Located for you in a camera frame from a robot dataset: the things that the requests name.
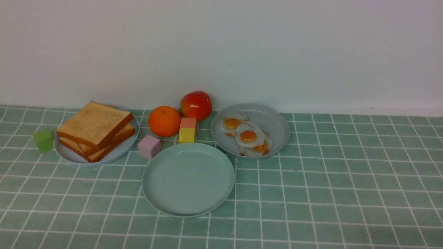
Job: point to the pink top cube block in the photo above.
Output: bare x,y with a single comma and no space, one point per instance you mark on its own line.
188,123

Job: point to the green cube block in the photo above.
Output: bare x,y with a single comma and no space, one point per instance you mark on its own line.
44,140

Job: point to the light blue bread plate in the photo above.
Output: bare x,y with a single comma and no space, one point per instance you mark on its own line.
115,154

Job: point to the orange fruit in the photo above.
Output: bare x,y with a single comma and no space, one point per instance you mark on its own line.
164,121

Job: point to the grey egg plate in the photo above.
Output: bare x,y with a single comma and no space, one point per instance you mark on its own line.
268,119

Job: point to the pink cube block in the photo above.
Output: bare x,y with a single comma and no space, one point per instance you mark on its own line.
149,146
188,123

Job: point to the yellow bottom cube block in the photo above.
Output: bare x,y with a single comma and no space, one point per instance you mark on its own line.
187,135

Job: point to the green centre plate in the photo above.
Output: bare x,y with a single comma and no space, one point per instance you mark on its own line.
188,180

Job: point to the fried egg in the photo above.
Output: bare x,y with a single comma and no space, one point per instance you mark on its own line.
249,135
230,122
258,151

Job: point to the red tomato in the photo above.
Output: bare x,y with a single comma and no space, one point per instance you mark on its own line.
196,104

